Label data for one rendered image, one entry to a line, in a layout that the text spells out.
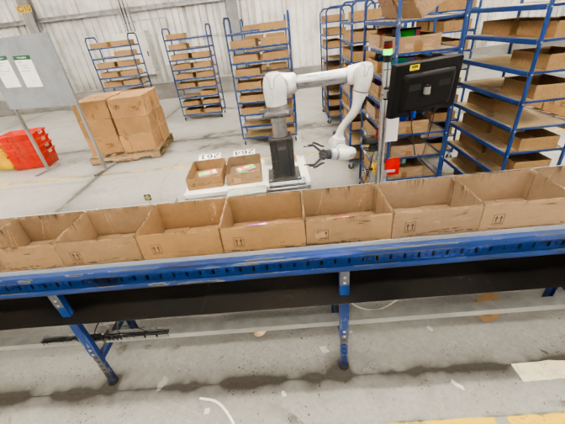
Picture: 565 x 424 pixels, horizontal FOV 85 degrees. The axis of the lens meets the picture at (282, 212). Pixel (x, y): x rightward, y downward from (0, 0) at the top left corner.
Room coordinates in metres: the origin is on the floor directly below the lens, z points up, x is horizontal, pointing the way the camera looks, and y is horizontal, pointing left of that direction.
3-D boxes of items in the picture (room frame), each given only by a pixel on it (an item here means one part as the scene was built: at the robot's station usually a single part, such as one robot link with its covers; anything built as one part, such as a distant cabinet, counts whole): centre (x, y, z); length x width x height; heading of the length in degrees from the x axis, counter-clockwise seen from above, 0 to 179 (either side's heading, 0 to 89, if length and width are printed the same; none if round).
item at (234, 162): (2.42, 0.27, 0.80); 0.38 x 0.28 x 0.10; 1
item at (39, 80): (5.16, 3.47, 1.02); 1.30 x 0.50 x 2.05; 75
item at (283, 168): (2.32, -0.05, 0.91); 0.26 x 0.26 x 0.33; 89
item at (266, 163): (2.44, 0.25, 0.74); 1.00 x 0.58 x 0.03; 89
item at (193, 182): (2.41, 0.59, 0.80); 0.38 x 0.28 x 0.10; 1
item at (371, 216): (1.28, -0.30, 0.97); 0.39 x 0.29 x 0.17; 87
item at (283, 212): (1.30, 0.09, 0.97); 0.39 x 0.29 x 0.17; 87
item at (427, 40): (2.62, -1.12, 1.59); 0.40 x 0.30 x 0.10; 177
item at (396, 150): (2.62, -1.12, 0.79); 0.40 x 0.30 x 0.10; 178
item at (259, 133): (5.58, 0.04, 0.98); 0.98 x 0.49 x 1.96; 84
